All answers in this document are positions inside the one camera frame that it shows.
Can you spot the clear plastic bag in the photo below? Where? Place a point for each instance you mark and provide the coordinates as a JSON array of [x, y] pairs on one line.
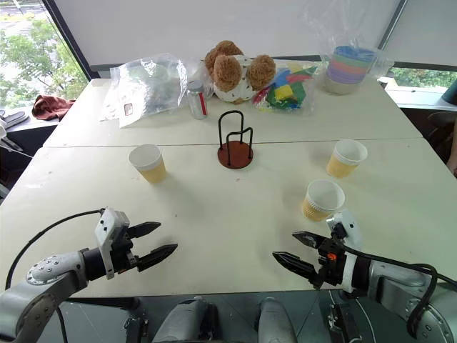
[[143, 89]]

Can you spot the brown white plush toy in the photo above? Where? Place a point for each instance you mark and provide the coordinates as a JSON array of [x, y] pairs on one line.
[[235, 73]]

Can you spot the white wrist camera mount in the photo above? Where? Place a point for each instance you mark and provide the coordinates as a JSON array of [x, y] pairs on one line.
[[350, 246], [107, 236]]

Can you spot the red cloth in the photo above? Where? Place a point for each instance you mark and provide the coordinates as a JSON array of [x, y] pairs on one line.
[[50, 107]]

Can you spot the yellow white paper cup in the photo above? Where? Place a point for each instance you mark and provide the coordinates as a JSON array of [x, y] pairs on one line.
[[345, 158], [321, 200], [149, 163]]

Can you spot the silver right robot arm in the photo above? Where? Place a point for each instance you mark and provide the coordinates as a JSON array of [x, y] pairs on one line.
[[403, 286]]

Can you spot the dark teal object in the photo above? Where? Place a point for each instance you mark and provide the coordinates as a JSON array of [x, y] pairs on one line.
[[450, 91]]

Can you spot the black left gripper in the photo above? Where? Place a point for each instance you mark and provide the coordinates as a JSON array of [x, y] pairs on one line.
[[125, 250]]

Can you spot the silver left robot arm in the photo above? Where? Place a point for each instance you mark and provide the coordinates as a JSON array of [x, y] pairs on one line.
[[43, 277]]

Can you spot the clear bag around bowls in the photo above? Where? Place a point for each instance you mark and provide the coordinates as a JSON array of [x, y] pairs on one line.
[[342, 43]]

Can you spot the stack of colourful bowls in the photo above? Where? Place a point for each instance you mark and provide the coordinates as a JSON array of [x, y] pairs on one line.
[[348, 69]]

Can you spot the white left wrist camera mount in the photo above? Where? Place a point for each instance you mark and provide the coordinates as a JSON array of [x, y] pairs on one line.
[[107, 236]]

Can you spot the bag of colourful blocks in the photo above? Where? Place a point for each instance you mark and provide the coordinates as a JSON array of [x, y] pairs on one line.
[[285, 91]]

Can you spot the grey rounded robot leg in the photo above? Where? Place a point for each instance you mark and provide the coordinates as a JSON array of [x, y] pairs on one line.
[[185, 321], [275, 319]]

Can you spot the clear jar with red label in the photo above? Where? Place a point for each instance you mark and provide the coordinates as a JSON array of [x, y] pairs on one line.
[[197, 100]]

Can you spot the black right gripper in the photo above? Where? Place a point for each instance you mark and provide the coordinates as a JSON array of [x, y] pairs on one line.
[[330, 262]]

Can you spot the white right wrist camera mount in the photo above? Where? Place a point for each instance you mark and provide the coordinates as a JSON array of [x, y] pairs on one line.
[[350, 246]]

